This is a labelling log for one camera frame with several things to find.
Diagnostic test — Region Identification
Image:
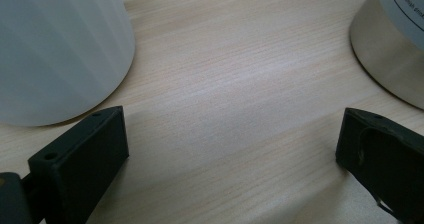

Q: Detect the white mug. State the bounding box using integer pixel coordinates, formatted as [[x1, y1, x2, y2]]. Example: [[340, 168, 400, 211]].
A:
[[0, 0, 136, 128]]

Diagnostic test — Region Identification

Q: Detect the stainless steel cup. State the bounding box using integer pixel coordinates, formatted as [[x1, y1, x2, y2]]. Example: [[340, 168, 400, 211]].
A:
[[349, 0, 424, 111]]

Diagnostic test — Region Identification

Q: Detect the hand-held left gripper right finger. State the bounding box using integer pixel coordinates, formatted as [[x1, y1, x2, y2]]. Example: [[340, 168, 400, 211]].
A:
[[335, 107, 424, 224]]

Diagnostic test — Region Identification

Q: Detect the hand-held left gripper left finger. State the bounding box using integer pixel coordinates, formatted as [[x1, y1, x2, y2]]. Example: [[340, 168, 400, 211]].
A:
[[28, 105, 130, 224]]

